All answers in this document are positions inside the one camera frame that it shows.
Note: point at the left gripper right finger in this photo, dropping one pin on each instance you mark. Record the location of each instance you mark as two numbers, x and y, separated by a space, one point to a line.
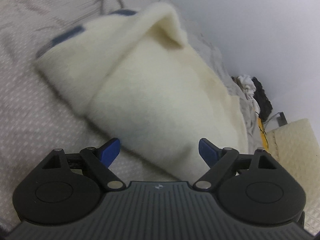
228 168

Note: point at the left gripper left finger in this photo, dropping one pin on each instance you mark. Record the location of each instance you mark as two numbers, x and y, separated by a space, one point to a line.
86 170

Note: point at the cream white fluffy sweater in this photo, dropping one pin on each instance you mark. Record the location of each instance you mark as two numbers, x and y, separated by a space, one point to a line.
138 79

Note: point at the black clothing pile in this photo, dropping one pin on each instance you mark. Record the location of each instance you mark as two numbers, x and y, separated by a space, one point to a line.
262 100

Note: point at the yellow bed sheet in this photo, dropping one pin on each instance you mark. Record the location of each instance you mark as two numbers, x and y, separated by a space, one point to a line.
263 135

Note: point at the grey patterned bed duvet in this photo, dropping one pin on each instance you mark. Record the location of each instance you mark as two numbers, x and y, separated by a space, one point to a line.
34 120

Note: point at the cream woven headboard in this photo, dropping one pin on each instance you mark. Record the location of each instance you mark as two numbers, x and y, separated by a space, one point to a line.
296 148

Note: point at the white crumpled garment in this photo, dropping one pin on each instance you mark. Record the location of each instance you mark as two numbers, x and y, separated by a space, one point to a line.
248 88

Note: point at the black wall charger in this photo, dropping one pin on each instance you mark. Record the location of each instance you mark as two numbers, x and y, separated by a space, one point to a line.
281 119

